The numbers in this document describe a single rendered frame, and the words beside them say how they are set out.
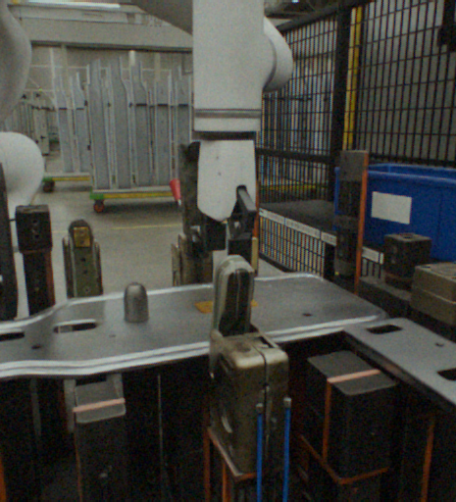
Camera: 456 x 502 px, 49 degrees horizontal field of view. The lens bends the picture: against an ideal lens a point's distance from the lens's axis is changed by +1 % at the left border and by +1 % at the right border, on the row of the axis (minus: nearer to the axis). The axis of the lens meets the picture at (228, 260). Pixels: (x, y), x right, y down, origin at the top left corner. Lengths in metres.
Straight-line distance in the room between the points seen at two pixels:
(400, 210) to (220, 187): 0.41
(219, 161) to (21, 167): 0.58
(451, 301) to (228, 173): 0.32
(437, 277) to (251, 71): 0.35
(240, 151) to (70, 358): 0.31
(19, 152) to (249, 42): 0.62
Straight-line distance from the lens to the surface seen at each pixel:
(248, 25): 0.63
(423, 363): 0.58
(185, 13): 0.75
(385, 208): 0.96
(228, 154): 0.61
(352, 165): 0.92
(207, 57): 0.63
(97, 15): 12.19
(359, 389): 0.56
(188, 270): 0.81
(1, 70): 1.00
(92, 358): 0.58
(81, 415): 0.50
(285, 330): 0.63
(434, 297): 0.70
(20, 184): 1.12
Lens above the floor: 1.25
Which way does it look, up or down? 15 degrees down
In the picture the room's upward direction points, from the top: straight up
